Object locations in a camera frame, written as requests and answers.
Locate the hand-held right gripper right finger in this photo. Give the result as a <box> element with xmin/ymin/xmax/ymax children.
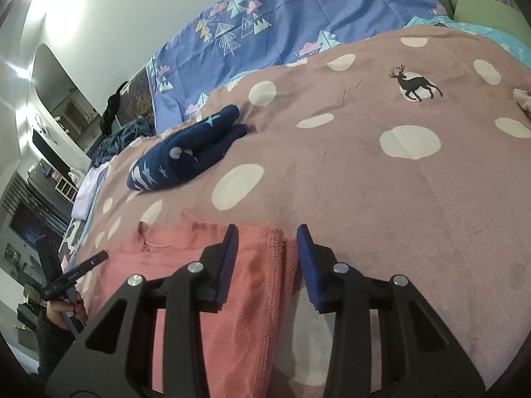
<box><xmin>296</xmin><ymin>224</ymin><xmax>486</xmax><ymax>398</ymax></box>

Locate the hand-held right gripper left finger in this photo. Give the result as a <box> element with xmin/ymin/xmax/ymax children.
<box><xmin>45</xmin><ymin>224</ymin><xmax>239</xmax><ymax>398</ymax></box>

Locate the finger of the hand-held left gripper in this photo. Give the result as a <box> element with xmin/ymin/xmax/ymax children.
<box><xmin>62</xmin><ymin>251</ymin><xmax>109</xmax><ymax>289</ymax></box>

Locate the salmon pink knit sweater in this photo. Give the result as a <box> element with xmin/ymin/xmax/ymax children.
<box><xmin>83</xmin><ymin>211</ymin><xmax>300</xmax><ymax>398</ymax></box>

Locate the person's left forearm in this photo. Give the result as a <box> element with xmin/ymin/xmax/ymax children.
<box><xmin>35</xmin><ymin>319</ymin><xmax>79</xmax><ymax>382</ymax></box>

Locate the person's left hand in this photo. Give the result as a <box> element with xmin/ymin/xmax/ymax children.
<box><xmin>45</xmin><ymin>298</ymin><xmax>89</xmax><ymax>329</ymax></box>

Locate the grey blue printed quilt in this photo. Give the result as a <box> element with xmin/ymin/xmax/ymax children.
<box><xmin>58</xmin><ymin>216</ymin><xmax>98</xmax><ymax>258</ymax></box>

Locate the lavender folded cloth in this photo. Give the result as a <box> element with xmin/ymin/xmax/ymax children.
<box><xmin>71</xmin><ymin>162</ymin><xmax>113</xmax><ymax>220</ymax></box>

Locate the white shelf rack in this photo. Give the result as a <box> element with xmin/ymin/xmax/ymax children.
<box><xmin>54</xmin><ymin>174</ymin><xmax>81</xmax><ymax>204</ymax></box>

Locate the pink dotted deer blanket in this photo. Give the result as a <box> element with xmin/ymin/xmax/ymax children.
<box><xmin>58</xmin><ymin>25</ymin><xmax>531</xmax><ymax>398</ymax></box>

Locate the navy star print garment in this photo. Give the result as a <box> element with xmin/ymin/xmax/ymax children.
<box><xmin>126</xmin><ymin>105</ymin><xmax>250</xmax><ymax>192</ymax></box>

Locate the dark teal fuzzy blanket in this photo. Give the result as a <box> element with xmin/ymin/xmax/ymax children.
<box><xmin>89</xmin><ymin>115</ymin><xmax>152</xmax><ymax>166</ymax></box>

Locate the black garment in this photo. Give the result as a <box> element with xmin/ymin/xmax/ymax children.
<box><xmin>101</xmin><ymin>81</ymin><xmax>133</xmax><ymax>137</ymax></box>

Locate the brown printed pillow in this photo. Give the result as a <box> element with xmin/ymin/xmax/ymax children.
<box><xmin>118</xmin><ymin>66</ymin><xmax>156</xmax><ymax>137</ymax></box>

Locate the blue tree print sheet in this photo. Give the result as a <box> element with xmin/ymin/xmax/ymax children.
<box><xmin>147</xmin><ymin>0</ymin><xmax>449</xmax><ymax>123</ymax></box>

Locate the turquoise bed sheet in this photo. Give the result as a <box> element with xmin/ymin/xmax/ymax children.
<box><xmin>407</xmin><ymin>17</ymin><xmax>531</xmax><ymax>67</ymax></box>

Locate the green pillow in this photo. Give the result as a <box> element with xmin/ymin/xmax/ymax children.
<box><xmin>452</xmin><ymin>0</ymin><xmax>531</xmax><ymax>42</ymax></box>

